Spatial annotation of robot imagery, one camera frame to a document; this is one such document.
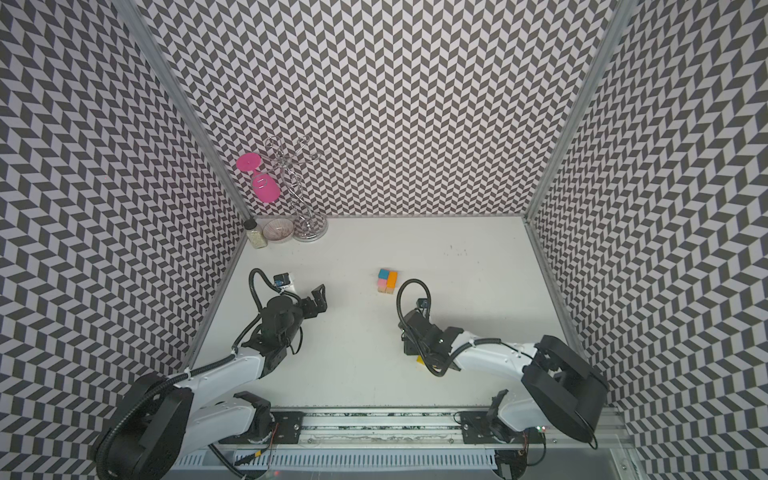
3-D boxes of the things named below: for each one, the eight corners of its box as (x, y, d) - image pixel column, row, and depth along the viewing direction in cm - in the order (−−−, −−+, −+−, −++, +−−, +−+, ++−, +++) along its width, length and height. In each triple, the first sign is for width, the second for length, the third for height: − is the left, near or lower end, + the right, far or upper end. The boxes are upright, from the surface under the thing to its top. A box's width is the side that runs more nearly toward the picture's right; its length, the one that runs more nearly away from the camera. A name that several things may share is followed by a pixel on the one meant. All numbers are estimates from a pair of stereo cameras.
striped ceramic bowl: (263, 238, 113) (258, 229, 110) (280, 222, 118) (276, 214, 115) (288, 250, 110) (284, 242, 106) (304, 234, 115) (301, 225, 111)
